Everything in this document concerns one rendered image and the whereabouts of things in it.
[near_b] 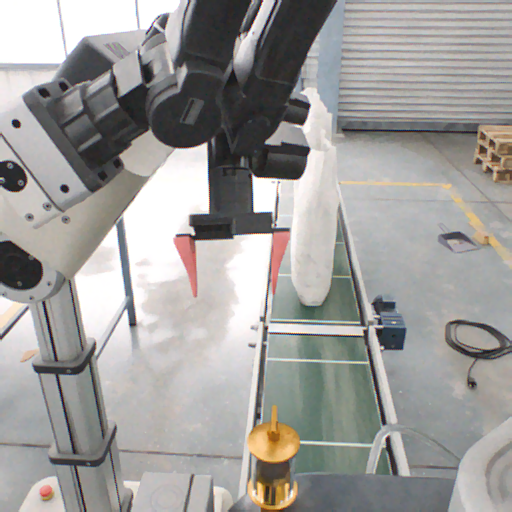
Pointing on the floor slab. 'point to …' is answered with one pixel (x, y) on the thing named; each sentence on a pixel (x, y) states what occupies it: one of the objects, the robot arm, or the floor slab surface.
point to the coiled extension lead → (476, 348)
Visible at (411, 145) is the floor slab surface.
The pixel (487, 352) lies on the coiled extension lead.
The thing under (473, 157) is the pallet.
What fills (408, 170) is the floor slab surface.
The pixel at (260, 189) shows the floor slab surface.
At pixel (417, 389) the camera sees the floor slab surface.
